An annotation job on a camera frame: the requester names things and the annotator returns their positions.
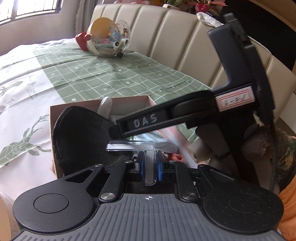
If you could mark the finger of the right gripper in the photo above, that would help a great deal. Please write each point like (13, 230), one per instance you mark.
(193, 109)

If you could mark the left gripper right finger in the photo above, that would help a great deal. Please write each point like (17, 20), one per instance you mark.
(176, 175)

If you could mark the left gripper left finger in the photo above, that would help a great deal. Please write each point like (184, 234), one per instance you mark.
(119, 176)

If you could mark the clear plastic T piece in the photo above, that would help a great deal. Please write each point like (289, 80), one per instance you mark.
(145, 163)

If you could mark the blue wet wipes pack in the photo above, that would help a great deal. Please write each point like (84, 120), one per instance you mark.
(162, 143)

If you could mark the cardboard tape roll core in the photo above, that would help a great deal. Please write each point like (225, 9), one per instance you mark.
(199, 151)

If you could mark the round transparent toy bag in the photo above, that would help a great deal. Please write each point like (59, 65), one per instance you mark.
(105, 37)

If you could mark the white cloth on sofa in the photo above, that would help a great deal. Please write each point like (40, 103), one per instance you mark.
(208, 20)

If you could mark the beige upholstered sofa back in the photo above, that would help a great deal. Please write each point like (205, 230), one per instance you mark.
(179, 57)

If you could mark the green white tablecloth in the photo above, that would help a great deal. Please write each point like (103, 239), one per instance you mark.
(36, 77)

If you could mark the red leaf plant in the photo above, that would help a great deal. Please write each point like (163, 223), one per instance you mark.
(208, 6)

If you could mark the grey curtain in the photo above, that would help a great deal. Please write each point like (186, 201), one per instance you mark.
(84, 14)

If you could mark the potted green plant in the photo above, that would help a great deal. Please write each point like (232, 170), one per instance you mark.
(172, 4)

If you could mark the window with black bars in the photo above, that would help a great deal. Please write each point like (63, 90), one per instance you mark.
(12, 10)

